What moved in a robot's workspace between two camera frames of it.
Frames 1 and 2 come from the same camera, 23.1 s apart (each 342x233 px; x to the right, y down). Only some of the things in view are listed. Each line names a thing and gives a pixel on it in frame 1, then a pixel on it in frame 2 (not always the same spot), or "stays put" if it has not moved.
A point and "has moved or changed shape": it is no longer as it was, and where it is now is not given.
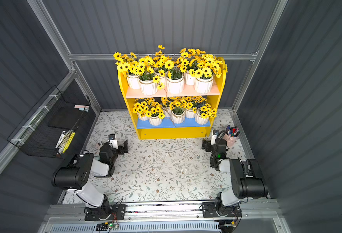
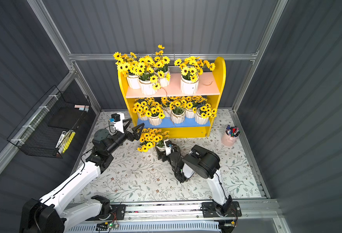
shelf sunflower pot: x=166 y=108 stays put
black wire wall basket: x=46 y=129 stays put
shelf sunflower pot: x=175 y=85 -> x=160 y=145
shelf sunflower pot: x=144 y=69 stays put
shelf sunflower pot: x=188 y=57 has moved or changed shape
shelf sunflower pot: x=160 y=60 stays put
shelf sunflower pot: x=128 y=65 stays put
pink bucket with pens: x=231 y=134 stays put
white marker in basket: x=61 y=139 stays put
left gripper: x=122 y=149 -> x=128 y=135
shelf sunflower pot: x=208 y=68 -> x=149 y=138
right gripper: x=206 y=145 -> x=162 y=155
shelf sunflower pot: x=203 y=113 stays put
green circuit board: x=106 y=226 stays put
